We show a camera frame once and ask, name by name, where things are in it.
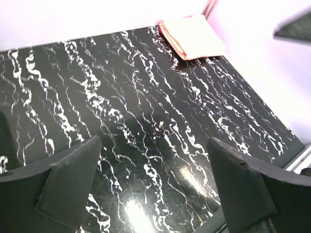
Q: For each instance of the salmon pink t shirt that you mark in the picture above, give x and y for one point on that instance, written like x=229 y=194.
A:
x=191 y=37

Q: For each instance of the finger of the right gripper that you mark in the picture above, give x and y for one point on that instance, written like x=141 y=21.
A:
x=297 y=28

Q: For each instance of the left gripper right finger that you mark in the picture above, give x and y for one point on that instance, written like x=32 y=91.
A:
x=259 y=197

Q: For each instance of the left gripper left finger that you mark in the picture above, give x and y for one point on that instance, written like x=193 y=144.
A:
x=50 y=195

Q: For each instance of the aluminium frame rail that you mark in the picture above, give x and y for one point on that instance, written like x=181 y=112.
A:
x=301 y=161

